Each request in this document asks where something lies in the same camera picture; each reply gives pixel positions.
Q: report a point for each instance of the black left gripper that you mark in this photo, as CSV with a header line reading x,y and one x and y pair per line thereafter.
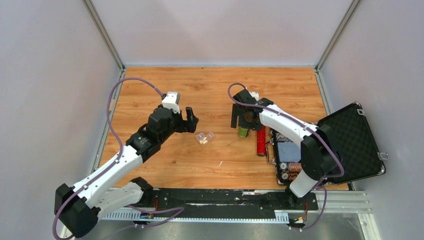
x,y
189,125

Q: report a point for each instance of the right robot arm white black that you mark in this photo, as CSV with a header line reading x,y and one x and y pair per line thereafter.
x,y
320,152

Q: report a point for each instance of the red glitter tube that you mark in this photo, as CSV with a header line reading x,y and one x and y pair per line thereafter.
x,y
261,142

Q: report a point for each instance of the orange black chip row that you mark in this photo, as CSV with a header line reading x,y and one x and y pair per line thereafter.
x,y
289,171

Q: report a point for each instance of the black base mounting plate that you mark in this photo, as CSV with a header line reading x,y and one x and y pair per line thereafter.
x,y
225,203

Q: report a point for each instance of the black poker chip case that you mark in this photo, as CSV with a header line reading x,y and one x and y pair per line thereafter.
x,y
361,156

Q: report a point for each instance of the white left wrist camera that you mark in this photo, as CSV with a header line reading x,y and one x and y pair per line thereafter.
x,y
171,101

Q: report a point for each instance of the green pill bottle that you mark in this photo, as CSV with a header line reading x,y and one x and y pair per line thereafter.
x,y
242,132

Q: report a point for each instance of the blue playing card deck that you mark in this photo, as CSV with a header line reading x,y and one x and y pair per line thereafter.
x,y
288,152

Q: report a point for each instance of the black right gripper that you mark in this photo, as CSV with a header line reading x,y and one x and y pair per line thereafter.
x,y
236,113

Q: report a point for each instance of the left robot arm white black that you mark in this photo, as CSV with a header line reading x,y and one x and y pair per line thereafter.
x,y
79,207

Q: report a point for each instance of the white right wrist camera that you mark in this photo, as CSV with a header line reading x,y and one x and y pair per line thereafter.
x,y
255,95

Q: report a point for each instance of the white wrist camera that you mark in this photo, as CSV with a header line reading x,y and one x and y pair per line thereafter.
x,y
171,101
255,95

